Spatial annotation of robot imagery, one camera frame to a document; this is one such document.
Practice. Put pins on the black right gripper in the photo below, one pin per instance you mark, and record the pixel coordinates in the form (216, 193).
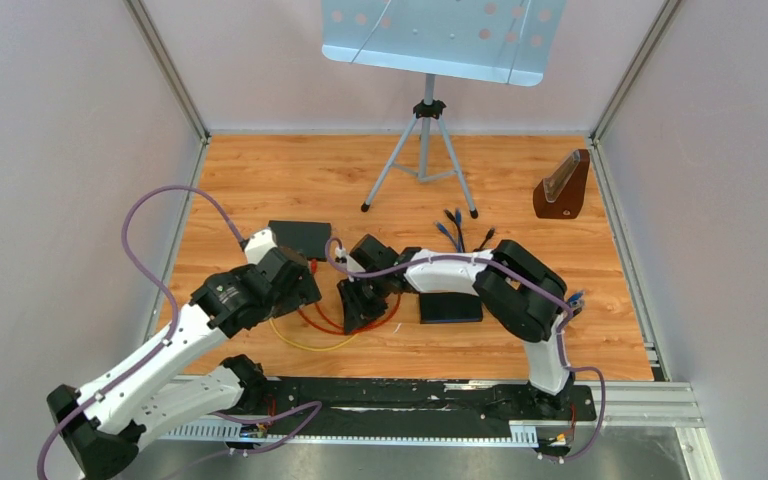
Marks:
(357, 312)

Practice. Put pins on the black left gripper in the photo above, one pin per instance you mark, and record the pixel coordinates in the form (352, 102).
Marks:
(306, 292)

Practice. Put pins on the black spare switch box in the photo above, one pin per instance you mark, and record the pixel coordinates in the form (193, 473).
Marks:
(306, 238)

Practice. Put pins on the black network switch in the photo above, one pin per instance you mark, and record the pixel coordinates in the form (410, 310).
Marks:
(449, 308)

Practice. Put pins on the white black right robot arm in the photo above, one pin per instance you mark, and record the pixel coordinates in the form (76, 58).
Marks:
(524, 295)

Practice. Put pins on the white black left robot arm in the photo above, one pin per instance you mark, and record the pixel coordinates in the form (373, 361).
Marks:
(107, 422)

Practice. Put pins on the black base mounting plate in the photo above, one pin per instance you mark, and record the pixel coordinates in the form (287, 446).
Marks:
(413, 408)

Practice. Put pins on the brown wooden metronome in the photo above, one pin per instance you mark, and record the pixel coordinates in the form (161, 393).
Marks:
(560, 196)

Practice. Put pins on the light blue music stand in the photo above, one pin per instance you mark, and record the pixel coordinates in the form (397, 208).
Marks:
(498, 41)

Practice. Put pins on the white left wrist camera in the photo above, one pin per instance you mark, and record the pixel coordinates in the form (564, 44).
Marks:
(258, 245)

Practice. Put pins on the aluminium frame rail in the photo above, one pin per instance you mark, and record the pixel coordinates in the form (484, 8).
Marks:
(575, 424)

